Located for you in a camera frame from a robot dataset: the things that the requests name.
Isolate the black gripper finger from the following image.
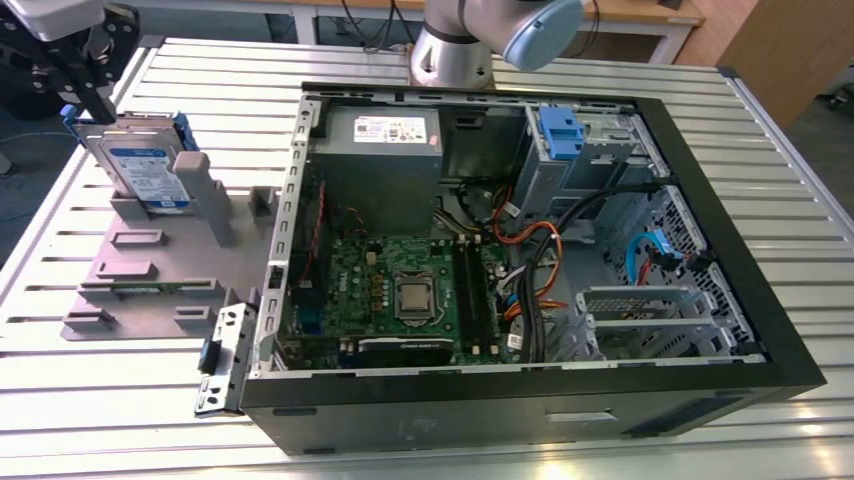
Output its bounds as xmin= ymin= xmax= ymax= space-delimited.
xmin=99 ymin=3 xmax=142 ymax=89
xmin=39 ymin=34 xmax=121 ymax=127

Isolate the hard disk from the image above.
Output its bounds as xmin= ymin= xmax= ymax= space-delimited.
xmin=58 ymin=103 xmax=202 ymax=221

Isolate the silver disk bay cage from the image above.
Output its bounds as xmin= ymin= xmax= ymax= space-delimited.
xmin=572 ymin=284 xmax=744 ymax=362

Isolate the grey parts rack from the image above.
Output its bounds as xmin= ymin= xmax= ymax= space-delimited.
xmin=59 ymin=152 xmax=286 ymax=342

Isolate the black case fan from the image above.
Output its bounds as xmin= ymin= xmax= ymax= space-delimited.
xmin=292 ymin=177 xmax=330 ymax=301

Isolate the green RAM stick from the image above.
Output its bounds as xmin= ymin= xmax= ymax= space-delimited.
xmin=79 ymin=280 xmax=226 ymax=297

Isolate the grey power supply box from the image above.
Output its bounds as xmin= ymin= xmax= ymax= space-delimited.
xmin=310 ymin=104 xmax=446 ymax=239

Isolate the green motherboard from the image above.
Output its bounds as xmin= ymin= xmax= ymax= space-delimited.
xmin=277 ymin=234 xmax=536 ymax=369

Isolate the blue expansion slot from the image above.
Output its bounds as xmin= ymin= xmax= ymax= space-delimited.
xmin=298 ymin=303 xmax=325 ymax=337

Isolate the silver CPU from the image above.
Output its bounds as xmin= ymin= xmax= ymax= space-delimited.
xmin=398 ymin=282 xmax=436 ymax=312

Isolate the blue drive cage latch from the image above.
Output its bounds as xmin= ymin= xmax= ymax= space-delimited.
xmin=538 ymin=105 xmax=588 ymax=161

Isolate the black RAM slot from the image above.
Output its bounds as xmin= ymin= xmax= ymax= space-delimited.
xmin=470 ymin=233 xmax=502 ymax=357
xmin=453 ymin=233 xmax=484 ymax=357

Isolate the black graphics card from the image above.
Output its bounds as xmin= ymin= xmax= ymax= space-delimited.
xmin=337 ymin=335 xmax=456 ymax=369

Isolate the grey metal drive cage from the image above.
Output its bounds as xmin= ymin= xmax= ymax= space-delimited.
xmin=517 ymin=102 xmax=669 ymax=216

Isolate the black open PC case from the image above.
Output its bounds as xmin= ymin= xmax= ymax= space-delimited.
xmin=237 ymin=79 xmax=829 ymax=457

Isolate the wooden cabinet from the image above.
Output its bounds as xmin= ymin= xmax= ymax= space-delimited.
xmin=673 ymin=0 xmax=854 ymax=132

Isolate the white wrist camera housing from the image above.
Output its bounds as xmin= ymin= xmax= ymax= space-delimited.
xmin=11 ymin=0 xmax=109 ymax=42

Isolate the red twisted fan wire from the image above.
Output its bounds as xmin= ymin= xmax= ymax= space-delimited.
xmin=300 ymin=178 xmax=330 ymax=289

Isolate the hinged silver slot bracket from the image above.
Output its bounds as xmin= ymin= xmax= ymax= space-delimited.
xmin=193 ymin=301 xmax=262 ymax=419

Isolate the orange yellow wire bundle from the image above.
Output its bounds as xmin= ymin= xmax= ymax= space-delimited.
xmin=492 ymin=184 xmax=569 ymax=321

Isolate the thick black wire bundle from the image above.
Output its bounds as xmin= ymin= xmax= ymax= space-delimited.
xmin=517 ymin=182 xmax=669 ymax=364

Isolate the wooden desk white frame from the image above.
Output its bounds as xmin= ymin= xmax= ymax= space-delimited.
xmin=139 ymin=0 xmax=708 ymax=64

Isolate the blue data wire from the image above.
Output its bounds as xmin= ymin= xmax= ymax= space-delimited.
xmin=625 ymin=230 xmax=680 ymax=286

